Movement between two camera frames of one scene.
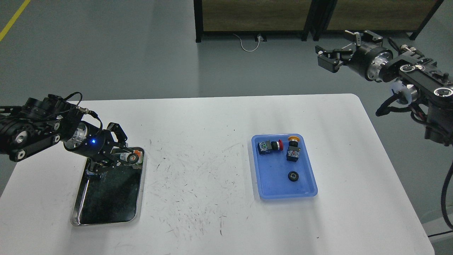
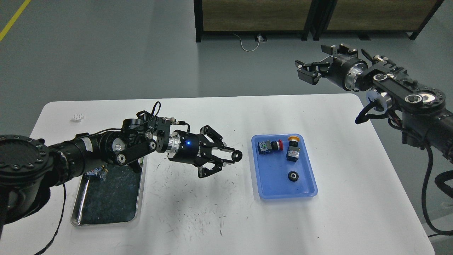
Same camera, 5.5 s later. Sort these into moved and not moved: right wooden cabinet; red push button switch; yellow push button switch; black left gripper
Moved: black left gripper
Not moved: red push button switch; right wooden cabinet; yellow push button switch
